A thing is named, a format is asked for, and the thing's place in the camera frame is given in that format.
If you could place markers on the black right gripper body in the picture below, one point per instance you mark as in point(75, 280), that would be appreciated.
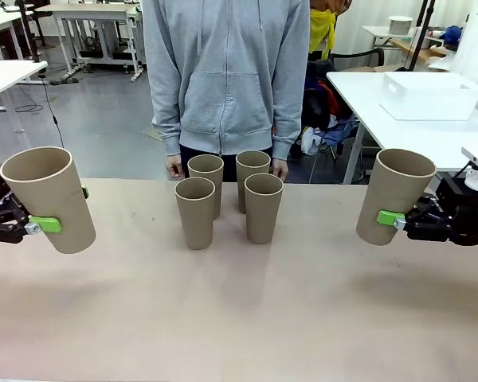
point(462, 215)

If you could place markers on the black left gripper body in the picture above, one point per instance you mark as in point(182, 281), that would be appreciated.
point(0, 203)

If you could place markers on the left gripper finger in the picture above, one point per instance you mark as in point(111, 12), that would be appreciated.
point(45, 224)
point(86, 192)

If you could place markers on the tall brown cup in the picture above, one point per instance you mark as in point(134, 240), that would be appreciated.
point(207, 171)
point(59, 199)
point(263, 215)
point(253, 165)
point(195, 219)
point(390, 191)

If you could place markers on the white plastic basket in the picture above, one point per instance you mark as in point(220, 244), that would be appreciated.
point(426, 99)

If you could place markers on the person's left forearm grey sleeve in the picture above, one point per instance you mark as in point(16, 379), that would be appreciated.
point(288, 119)

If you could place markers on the person's right forearm grey sleeve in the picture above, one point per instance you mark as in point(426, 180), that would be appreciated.
point(165, 119)

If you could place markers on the round grey cylinder stack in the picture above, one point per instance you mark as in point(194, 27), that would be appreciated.
point(400, 26)

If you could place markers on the person's right hand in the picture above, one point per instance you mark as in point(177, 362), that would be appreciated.
point(174, 167)

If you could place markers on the person's left hand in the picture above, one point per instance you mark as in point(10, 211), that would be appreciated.
point(280, 168)

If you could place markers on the pile of clothes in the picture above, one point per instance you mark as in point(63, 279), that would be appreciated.
point(334, 131)

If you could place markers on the white table with pink cloth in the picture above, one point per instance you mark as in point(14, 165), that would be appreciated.
point(12, 73)

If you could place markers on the black pole stand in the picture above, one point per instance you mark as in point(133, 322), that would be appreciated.
point(34, 44)

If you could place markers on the black chair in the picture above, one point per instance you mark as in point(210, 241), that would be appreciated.
point(378, 55)

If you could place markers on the brown cardboard sheet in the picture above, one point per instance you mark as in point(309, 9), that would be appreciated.
point(416, 51)

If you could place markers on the person in grey hoodie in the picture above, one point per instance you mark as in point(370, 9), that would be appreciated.
point(223, 79)

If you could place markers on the blue bundle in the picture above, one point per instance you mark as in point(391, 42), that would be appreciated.
point(452, 33)

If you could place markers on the white desk with metal legs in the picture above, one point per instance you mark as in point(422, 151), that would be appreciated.
point(87, 10)

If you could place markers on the black tripod stand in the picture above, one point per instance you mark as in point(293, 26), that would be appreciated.
point(420, 36)

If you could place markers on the small white table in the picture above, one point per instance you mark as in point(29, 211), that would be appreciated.
point(378, 31)

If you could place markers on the yellow garment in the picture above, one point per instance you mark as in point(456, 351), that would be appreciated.
point(322, 28)

